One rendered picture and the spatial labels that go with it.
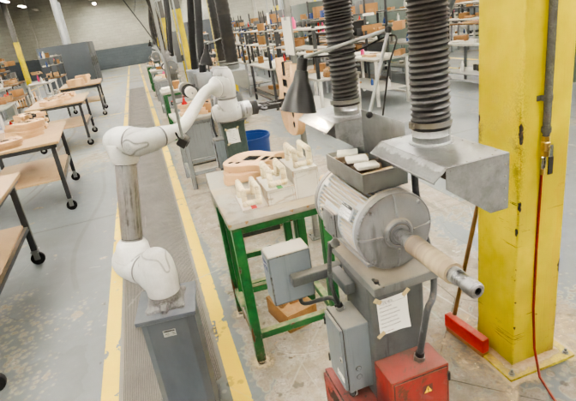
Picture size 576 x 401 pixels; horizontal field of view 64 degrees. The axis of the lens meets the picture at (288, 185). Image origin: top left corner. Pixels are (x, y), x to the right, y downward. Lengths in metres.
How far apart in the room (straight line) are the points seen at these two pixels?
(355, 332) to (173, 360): 1.08
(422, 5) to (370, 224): 0.61
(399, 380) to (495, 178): 0.74
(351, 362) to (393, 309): 0.23
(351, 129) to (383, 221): 0.42
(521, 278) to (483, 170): 1.47
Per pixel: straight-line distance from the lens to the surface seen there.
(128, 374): 3.19
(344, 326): 1.59
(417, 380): 1.64
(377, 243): 1.41
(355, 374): 1.71
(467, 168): 1.12
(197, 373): 2.46
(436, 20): 1.20
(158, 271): 2.21
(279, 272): 1.67
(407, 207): 1.42
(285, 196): 2.57
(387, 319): 1.60
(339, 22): 1.68
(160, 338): 2.34
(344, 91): 1.70
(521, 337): 2.79
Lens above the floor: 1.91
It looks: 20 degrees down
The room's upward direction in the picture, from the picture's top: 8 degrees counter-clockwise
